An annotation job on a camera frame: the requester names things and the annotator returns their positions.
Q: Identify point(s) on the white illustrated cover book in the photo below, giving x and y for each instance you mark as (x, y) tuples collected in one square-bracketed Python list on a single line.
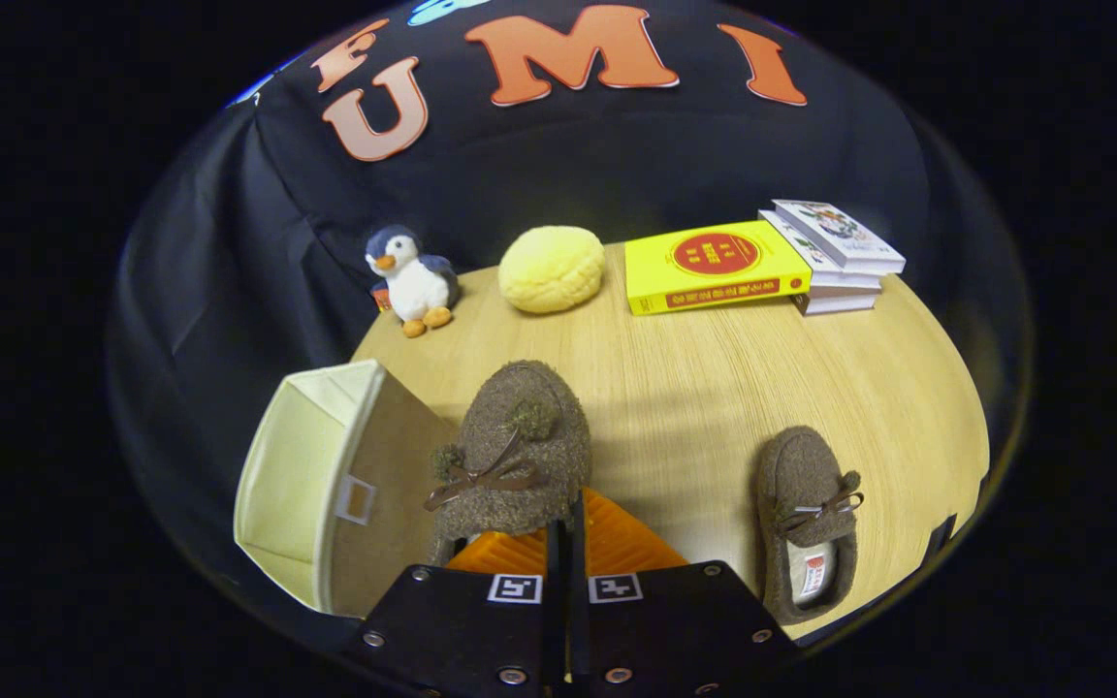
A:
[(840, 235)]

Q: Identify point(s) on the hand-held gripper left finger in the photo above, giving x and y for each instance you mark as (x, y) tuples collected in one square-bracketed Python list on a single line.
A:
[(462, 630)]

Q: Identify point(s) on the yellow book with red circle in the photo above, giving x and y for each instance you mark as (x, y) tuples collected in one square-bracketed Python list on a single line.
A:
[(714, 267)]

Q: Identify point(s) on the beige fabric storage box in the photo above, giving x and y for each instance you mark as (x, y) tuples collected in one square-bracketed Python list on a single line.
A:
[(292, 475)]

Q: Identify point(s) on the yellow round plush bun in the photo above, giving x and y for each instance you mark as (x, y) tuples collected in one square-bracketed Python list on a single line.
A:
[(551, 269)]

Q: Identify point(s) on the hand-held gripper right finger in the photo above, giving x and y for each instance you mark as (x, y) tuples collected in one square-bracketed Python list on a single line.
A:
[(675, 630)]

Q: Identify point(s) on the brown fuzzy slipper shoe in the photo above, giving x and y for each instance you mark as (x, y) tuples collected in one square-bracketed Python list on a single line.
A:
[(801, 475), (520, 436)]

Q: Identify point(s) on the penguin plush toy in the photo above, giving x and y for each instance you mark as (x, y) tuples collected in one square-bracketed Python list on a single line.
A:
[(415, 286)]

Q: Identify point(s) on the white paperback book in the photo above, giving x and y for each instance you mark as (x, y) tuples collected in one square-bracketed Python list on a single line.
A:
[(835, 279), (835, 301)]

